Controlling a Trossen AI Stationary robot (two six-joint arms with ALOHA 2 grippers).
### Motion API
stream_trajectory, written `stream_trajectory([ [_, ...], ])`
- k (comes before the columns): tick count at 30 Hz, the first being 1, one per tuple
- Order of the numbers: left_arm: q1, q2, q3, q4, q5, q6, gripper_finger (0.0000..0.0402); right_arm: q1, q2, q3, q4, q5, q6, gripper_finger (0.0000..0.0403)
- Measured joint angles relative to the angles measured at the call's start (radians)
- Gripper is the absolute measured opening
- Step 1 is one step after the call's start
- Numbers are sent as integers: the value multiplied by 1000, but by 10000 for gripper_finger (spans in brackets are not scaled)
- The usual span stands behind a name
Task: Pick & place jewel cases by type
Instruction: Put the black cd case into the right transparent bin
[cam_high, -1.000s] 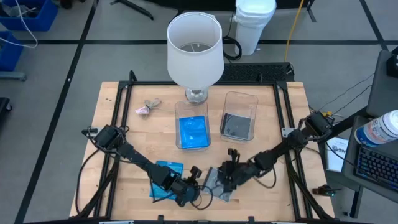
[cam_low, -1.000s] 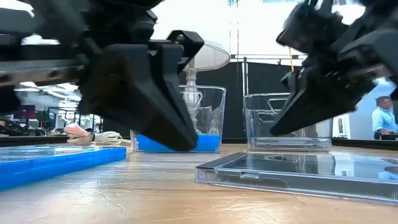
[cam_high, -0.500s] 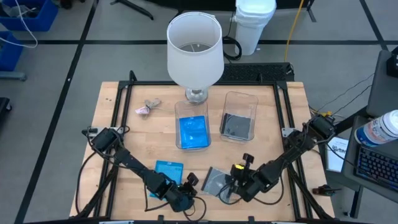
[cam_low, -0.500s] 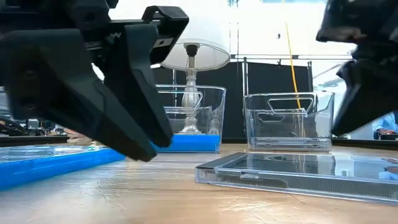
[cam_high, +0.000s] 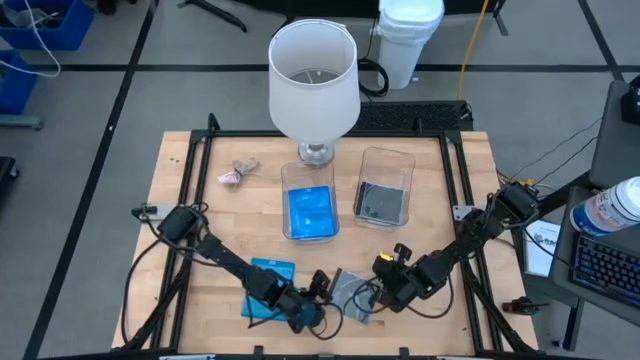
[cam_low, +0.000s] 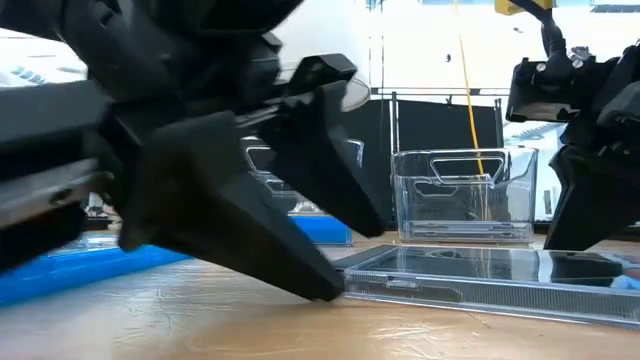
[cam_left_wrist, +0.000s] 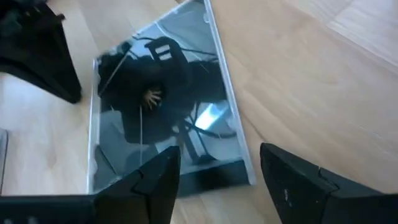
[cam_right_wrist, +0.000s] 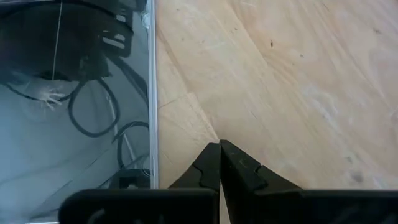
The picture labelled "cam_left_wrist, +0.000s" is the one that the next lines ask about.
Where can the clear jewel case black tray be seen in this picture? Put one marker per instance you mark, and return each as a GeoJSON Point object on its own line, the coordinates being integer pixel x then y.
{"type": "Point", "coordinates": [186, 77]}

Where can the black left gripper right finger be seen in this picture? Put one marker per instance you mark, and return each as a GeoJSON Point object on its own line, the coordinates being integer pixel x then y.
{"type": "Point", "coordinates": [295, 186]}

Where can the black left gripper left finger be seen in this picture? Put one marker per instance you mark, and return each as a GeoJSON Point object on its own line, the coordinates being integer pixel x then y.
{"type": "Point", "coordinates": [149, 193]}

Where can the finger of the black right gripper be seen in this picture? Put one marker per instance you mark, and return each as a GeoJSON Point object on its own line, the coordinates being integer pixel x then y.
{"type": "Point", "coordinates": [37, 53]}

